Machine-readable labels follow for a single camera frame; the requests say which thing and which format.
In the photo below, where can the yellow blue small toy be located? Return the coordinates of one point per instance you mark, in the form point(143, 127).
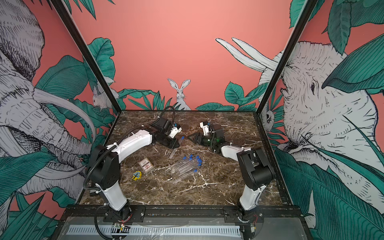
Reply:
point(137, 175)

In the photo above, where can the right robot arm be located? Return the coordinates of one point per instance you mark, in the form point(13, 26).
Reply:
point(254, 165)

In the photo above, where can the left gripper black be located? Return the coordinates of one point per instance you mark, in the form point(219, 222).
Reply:
point(174, 145)

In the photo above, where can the white slotted cable duct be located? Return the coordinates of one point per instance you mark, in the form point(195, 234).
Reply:
point(227, 231)

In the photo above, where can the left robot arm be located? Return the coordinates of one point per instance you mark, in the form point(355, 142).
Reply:
point(103, 169)

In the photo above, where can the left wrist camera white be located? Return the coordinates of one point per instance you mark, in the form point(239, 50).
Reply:
point(174, 131)

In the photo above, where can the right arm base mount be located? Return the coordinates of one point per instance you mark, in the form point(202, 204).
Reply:
point(235, 214)

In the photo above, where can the clear test tube blue stopper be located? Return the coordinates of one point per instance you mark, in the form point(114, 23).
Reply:
point(193, 161)
point(189, 164)
point(190, 157)
point(186, 177)
point(178, 164)
point(190, 167)

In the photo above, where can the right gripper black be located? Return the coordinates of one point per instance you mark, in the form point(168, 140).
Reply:
point(198, 136)

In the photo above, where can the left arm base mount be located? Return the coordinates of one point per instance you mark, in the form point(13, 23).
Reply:
point(131, 214)

